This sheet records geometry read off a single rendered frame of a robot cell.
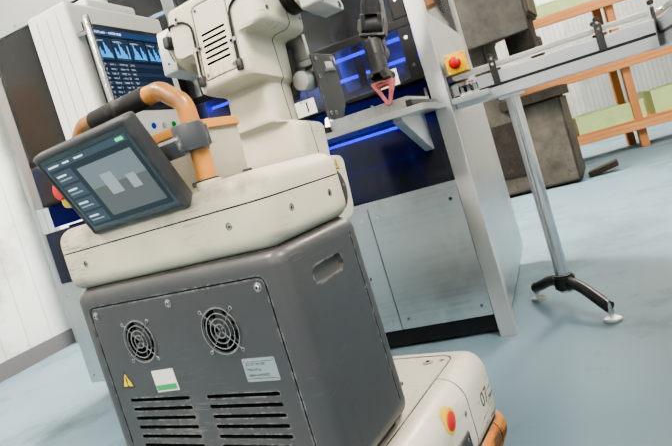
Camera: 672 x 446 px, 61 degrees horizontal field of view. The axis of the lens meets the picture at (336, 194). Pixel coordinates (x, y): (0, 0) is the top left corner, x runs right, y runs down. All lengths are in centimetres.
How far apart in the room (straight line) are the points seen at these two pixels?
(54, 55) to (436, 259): 151
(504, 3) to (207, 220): 448
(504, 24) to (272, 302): 448
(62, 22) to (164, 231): 126
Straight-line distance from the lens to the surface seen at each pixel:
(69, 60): 214
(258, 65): 129
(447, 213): 214
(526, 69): 218
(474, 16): 526
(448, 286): 221
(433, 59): 211
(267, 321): 93
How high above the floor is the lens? 78
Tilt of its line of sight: 3 degrees down
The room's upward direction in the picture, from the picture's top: 17 degrees counter-clockwise
